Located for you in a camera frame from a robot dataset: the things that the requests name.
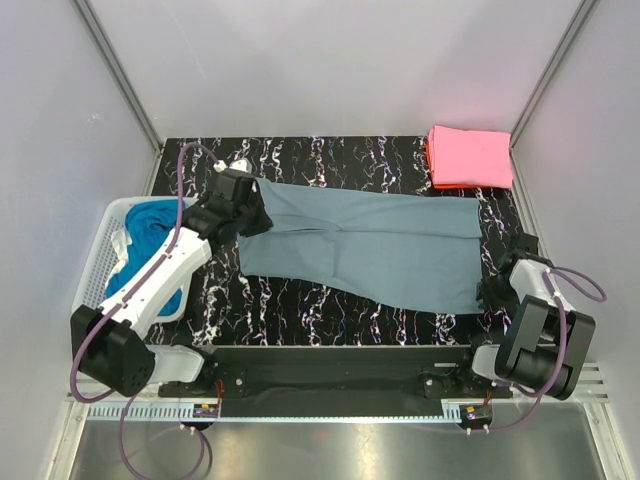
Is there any white plastic laundry basket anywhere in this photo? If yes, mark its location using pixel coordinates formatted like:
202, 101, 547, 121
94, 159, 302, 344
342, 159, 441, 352
72, 196, 178, 309

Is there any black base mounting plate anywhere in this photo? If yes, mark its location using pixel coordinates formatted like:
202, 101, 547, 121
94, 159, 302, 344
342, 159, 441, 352
159, 346, 511, 412

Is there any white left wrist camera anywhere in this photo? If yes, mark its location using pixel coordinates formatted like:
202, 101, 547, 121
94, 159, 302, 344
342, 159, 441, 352
214, 158, 253, 174

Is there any grey-blue t shirt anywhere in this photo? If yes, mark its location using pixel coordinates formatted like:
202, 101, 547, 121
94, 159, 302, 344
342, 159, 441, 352
238, 179, 482, 314

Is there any aluminium frame post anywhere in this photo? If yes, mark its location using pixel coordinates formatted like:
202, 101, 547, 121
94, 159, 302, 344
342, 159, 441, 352
71, 0, 164, 153
510, 0, 600, 151

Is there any white slotted cable duct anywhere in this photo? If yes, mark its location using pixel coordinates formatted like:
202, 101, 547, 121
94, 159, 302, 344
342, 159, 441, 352
87, 402, 464, 425

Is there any white cloth in basket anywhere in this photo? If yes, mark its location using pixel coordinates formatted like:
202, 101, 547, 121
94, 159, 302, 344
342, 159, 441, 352
111, 228, 132, 276

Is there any left aluminium frame post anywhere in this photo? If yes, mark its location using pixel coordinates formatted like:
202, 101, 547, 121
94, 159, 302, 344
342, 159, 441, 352
71, 0, 164, 153

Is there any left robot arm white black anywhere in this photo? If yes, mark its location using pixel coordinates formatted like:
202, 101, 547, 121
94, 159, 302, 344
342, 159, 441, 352
70, 168, 273, 397

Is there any bright blue t shirt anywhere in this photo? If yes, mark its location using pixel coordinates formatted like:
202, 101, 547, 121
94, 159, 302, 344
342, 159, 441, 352
105, 199, 178, 298

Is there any pink folded t shirt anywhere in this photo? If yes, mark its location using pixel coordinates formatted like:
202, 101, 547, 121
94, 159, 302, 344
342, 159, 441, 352
428, 125, 513, 189

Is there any right aluminium frame post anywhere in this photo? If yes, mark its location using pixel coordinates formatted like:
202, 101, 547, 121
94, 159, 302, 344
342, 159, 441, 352
510, 0, 600, 151

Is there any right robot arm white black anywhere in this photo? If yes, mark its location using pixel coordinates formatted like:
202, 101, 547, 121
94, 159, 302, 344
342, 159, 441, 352
471, 233, 606, 400

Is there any orange folded t shirt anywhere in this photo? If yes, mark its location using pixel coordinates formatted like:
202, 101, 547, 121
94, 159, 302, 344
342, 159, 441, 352
425, 140, 482, 190

